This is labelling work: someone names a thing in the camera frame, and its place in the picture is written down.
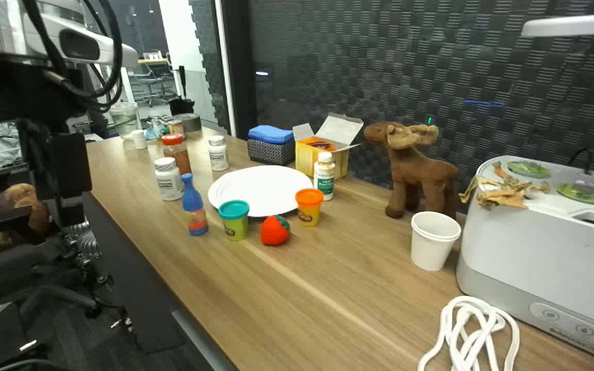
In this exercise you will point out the orange lid play-doh can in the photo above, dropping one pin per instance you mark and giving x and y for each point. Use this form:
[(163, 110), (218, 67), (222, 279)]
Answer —
[(311, 205)]

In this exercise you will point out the small white green-label bottle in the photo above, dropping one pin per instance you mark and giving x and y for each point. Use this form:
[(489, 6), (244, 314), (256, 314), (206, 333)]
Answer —
[(324, 174)]

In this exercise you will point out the teal lid play-doh can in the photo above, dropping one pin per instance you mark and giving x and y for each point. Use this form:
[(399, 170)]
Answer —
[(234, 218)]

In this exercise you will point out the white pill bottle blue label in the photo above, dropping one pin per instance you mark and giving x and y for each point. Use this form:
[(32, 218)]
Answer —
[(169, 179)]

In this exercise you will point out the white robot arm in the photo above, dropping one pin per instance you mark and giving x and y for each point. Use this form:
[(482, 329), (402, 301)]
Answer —
[(73, 44)]

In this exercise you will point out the white round plate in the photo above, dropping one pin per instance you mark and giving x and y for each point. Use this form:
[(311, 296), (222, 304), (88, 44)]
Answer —
[(268, 189)]

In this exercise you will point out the red strawberry plush toy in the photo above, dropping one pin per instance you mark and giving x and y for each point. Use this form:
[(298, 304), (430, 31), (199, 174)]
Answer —
[(275, 232)]

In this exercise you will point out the blue toy bottle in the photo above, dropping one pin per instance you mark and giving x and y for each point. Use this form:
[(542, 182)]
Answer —
[(192, 205)]

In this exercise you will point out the brown moose plush toy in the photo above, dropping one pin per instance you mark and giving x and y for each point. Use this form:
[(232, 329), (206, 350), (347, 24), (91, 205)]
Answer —
[(415, 176)]

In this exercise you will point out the grey basket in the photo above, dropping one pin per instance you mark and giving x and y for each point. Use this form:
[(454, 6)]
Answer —
[(271, 153)]

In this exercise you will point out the yellow open cardboard box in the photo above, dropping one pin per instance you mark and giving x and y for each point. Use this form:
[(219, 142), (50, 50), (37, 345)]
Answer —
[(337, 136)]

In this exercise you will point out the blue folded cloth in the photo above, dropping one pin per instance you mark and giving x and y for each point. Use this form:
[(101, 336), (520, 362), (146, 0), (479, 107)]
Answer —
[(271, 134)]

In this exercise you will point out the orange lid spice jar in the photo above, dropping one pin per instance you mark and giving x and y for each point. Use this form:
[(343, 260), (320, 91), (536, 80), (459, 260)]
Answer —
[(176, 148)]

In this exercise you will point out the white paper cup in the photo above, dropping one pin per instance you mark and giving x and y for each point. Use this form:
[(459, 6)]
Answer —
[(434, 238)]

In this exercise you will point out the small white cup far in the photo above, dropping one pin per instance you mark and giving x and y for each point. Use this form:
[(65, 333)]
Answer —
[(139, 140)]

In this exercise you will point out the dried brown leaves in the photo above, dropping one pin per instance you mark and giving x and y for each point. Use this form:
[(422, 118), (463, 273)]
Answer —
[(505, 191)]

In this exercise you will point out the white appliance machine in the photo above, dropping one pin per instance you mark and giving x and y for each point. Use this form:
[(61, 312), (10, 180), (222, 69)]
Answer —
[(540, 263)]

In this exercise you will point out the black office chair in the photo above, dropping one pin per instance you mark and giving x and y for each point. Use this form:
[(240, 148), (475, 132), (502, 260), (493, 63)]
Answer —
[(47, 239)]

